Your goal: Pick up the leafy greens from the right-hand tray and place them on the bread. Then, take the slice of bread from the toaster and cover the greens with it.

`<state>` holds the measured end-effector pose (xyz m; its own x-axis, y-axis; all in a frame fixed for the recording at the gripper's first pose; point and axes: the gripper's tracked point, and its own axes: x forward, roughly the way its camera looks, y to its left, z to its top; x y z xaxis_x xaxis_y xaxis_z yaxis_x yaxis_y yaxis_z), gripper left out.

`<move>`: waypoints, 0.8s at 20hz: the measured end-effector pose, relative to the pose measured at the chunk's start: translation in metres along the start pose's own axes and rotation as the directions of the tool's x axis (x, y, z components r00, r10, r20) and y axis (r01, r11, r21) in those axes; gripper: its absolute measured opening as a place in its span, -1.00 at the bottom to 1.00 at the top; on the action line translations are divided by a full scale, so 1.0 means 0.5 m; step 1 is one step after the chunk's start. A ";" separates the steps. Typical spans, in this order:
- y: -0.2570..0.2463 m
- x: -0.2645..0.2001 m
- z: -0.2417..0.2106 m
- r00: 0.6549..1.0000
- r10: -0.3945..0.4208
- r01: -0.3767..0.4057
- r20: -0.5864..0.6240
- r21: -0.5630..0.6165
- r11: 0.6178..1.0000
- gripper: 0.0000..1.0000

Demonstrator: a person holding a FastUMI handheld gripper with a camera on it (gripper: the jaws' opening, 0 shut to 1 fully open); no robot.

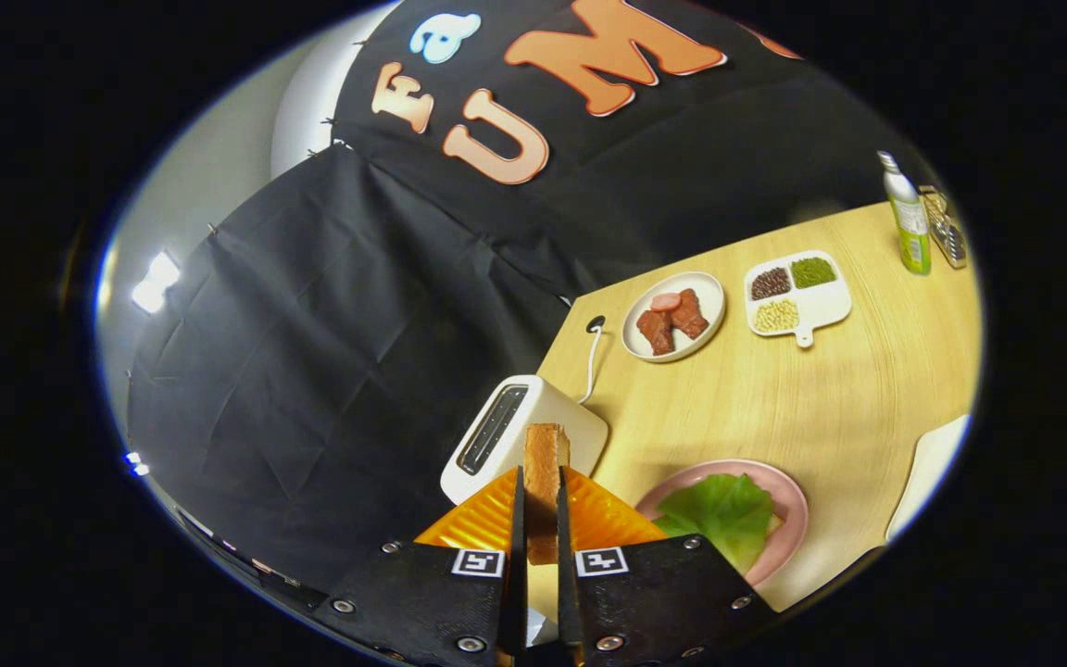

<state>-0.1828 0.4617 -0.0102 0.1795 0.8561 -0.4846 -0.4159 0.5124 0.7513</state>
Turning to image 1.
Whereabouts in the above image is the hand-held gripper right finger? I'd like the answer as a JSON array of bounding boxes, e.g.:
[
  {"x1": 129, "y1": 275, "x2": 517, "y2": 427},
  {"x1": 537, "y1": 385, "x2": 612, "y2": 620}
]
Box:
[{"x1": 556, "y1": 465, "x2": 777, "y2": 667}]

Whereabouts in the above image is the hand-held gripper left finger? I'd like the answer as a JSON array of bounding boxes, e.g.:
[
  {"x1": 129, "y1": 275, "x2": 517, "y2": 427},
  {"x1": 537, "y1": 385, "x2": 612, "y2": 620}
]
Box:
[{"x1": 314, "y1": 465, "x2": 529, "y2": 667}]

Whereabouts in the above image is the green lettuce leaf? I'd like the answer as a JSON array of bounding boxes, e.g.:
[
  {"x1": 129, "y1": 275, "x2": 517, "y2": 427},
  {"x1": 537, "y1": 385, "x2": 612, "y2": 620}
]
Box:
[{"x1": 652, "y1": 473, "x2": 775, "y2": 575}]

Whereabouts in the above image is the toasted bread slice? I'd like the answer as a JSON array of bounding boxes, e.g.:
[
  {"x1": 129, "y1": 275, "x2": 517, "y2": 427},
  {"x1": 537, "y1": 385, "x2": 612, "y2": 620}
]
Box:
[{"x1": 523, "y1": 423, "x2": 571, "y2": 566}]

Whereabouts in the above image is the pink round plate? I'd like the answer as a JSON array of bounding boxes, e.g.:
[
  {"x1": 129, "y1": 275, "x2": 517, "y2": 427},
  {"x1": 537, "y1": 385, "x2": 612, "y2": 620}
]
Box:
[{"x1": 634, "y1": 459, "x2": 810, "y2": 588}]

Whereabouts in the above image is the cream white toaster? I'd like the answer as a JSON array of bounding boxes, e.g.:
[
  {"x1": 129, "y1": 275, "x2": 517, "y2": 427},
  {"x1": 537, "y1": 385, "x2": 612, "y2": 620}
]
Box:
[{"x1": 440, "y1": 374, "x2": 609, "y2": 506}]

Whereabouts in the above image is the black backdrop cloth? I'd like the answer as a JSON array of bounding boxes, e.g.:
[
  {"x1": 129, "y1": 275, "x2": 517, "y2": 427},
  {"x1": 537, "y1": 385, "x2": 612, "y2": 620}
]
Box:
[{"x1": 126, "y1": 0, "x2": 942, "y2": 594}]

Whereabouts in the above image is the red-brown meat piece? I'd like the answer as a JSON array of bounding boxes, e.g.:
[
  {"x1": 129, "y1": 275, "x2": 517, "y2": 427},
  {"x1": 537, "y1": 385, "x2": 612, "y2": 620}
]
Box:
[
  {"x1": 670, "y1": 288, "x2": 710, "y2": 340},
  {"x1": 636, "y1": 309, "x2": 676, "y2": 357}
]

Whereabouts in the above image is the round white plate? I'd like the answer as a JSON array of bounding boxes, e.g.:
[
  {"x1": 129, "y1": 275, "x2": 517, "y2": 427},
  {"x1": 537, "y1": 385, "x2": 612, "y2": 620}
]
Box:
[{"x1": 621, "y1": 271, "x2": 727, "y2": 363}]

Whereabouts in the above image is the pile of yellow soybeans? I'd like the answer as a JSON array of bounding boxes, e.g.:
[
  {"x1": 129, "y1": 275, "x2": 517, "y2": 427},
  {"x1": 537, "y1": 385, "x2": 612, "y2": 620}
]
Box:
[{"x1": 753, "y1": 299, "x2": 801, "y2": 334}]

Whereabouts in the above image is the white square plate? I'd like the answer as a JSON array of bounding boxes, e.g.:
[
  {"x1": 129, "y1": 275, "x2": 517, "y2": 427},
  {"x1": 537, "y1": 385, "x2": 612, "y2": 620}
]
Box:
[{"x1": 885, "y1": 414, "x2": 972, "y2": 543}]

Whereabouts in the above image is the white divided dish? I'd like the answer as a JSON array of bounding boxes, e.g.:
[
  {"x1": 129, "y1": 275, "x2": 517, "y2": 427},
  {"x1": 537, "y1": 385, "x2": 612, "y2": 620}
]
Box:
[{"x1": 744, "y1": 250, "x2": 853, "y2": 349}]

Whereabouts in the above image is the pile of green mung beans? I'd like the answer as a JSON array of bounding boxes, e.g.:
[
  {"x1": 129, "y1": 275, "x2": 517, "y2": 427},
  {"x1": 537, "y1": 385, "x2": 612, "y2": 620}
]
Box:
[{"x1": 791, "y1": 257, "x2": 838, "y2": 289}]

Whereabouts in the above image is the bright ceiling light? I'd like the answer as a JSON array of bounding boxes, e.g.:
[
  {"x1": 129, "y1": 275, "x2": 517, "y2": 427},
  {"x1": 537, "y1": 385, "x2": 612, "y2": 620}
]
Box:
[{"x1": 131, "y1": 250, "x2": 182, "y2": 315}]

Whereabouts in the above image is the silver bottle with green label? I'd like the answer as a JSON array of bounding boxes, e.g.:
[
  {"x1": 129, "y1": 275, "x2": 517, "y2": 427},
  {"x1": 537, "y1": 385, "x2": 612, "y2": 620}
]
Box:
[{"x1": 878, "y1": 151, "x2": 933, "y2": 276}]

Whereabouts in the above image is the white toaster cable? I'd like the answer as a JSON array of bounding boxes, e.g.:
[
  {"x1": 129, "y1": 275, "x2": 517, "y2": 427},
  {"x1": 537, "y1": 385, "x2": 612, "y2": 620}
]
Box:
[{"x1": 578, "y1": 324, "x2": 605, "y2": 405}]

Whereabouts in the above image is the metal wire utensil basket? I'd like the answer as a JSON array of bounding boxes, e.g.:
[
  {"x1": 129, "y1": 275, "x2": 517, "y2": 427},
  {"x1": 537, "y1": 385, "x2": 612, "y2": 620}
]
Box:
[{"x1": 919, "y1": 185, "x2": 969, "y2": 271}]

